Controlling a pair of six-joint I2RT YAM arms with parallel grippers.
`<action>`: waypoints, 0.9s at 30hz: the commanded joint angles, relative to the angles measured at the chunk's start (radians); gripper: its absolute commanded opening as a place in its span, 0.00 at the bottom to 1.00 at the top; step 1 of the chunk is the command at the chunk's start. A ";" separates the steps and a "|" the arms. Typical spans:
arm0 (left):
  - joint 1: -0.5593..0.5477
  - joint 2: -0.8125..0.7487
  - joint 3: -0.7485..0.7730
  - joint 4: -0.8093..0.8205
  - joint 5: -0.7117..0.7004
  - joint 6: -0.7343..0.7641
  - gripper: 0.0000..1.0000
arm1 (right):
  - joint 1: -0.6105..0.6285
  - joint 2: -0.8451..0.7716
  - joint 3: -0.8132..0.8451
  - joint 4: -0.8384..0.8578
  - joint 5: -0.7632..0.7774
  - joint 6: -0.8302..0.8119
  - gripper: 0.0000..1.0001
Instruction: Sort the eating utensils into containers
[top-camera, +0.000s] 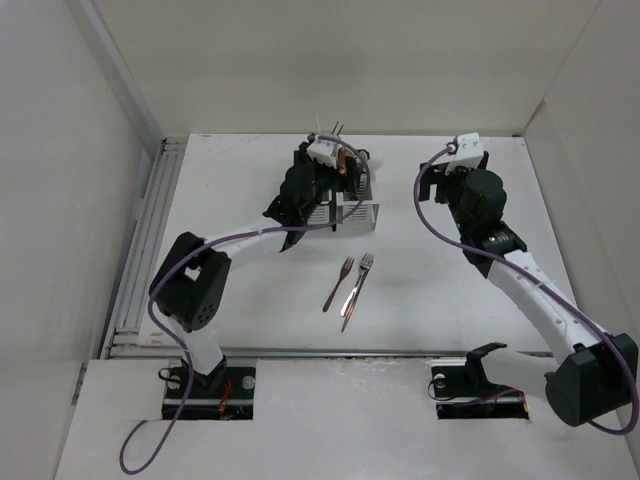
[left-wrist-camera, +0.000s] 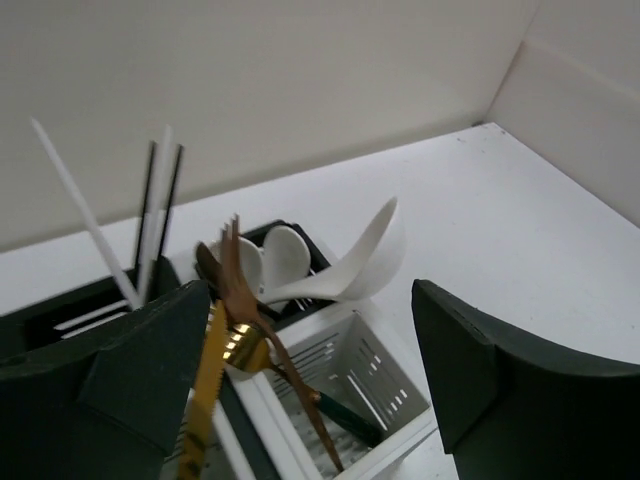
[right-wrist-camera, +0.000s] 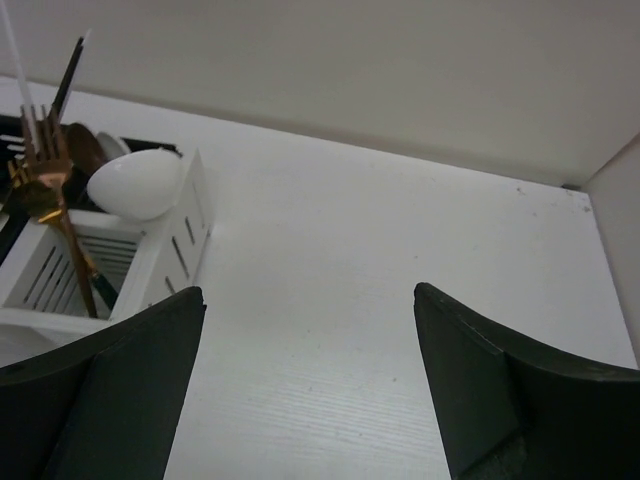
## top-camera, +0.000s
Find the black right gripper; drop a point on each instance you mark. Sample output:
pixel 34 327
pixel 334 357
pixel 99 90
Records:
pixel 435 175

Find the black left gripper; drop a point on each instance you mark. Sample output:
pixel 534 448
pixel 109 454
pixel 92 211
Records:
pixel 339 182

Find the copper knife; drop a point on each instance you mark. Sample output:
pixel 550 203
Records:
pixel 341 161

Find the white ceramic spoon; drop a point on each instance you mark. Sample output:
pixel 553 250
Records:
pixel 375 161

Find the silver copper fork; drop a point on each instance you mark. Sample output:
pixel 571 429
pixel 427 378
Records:
pixel 364 267

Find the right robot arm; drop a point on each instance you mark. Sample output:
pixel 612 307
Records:
pixel 591 375

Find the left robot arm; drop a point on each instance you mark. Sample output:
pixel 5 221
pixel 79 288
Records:
pixel 189 285

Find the black slotted utensil container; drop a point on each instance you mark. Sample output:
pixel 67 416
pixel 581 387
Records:
pixel 320 215

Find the white slotted utensil container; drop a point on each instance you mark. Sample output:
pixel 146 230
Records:
pixel 353 196

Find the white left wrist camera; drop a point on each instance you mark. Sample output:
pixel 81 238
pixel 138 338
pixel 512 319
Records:
pixel 323 152

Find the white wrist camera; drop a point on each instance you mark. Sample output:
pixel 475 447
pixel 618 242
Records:
pixel 323 152
pixel 467 152

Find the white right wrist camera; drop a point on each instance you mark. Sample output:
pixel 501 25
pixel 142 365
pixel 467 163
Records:
pixel 467 152

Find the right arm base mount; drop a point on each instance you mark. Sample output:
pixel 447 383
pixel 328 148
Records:
pixel 461 390

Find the aluminium rail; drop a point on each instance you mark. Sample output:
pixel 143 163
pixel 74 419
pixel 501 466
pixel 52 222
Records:
pixel 421 297

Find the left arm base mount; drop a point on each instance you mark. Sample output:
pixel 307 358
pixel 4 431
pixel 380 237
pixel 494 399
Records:
pixel 233 400

